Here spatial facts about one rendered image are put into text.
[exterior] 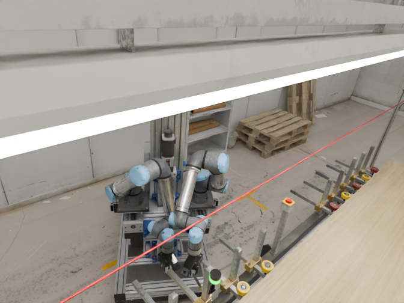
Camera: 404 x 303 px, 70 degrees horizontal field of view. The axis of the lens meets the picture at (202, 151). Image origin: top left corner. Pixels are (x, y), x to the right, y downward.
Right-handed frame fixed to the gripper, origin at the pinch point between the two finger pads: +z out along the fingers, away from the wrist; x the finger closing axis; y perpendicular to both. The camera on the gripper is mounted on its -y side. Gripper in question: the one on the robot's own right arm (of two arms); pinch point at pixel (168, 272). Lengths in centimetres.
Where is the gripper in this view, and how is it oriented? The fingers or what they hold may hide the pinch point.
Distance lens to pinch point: 206.1
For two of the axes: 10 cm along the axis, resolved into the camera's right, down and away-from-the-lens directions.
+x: -7.3, 2.8, -6.2
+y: -6.8, -4.3, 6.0
